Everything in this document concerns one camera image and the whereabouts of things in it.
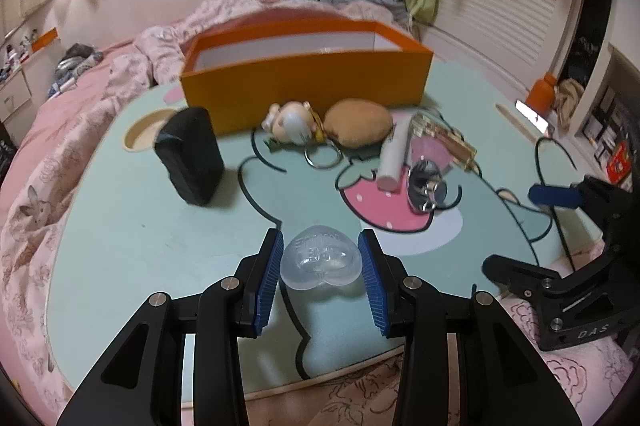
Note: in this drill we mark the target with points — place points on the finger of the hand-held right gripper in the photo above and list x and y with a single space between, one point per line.
520 277
555 196

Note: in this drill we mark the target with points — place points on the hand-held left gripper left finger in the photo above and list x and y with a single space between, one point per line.
267 286

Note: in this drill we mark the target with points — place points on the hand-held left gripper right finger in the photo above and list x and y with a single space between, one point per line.
374 286

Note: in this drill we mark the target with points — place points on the clear heart-shaped case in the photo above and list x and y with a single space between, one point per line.
320 261

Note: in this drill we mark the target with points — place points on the shiny silver compact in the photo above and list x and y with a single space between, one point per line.
425 186

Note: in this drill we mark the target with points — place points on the white tube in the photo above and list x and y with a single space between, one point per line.
392 155

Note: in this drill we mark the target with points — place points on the black pouch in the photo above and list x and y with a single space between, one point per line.
190 160

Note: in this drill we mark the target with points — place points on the brown plush toy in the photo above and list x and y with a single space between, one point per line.
357 123

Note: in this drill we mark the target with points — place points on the orange cardboard box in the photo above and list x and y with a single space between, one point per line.
310 80

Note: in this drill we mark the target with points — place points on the red box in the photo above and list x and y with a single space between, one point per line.
619 160

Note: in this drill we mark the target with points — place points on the smartphone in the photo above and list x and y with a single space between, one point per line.
531 113

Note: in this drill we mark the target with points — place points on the beige cloth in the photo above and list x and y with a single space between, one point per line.
567 98

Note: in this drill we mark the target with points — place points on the orange bottle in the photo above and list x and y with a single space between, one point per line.
542 95

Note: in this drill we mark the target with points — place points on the white bookshelf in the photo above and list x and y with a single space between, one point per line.
600 70

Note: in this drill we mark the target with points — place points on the pink floral blanket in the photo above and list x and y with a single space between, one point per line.
75 115

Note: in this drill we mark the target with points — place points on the blue-grey clothes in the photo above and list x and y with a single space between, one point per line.
75 55

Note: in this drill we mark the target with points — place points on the white nightstand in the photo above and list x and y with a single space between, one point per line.
17 93

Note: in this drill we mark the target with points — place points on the small orange box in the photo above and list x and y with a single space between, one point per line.
46 39

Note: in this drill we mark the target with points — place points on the row of small bottles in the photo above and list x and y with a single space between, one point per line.
17 53

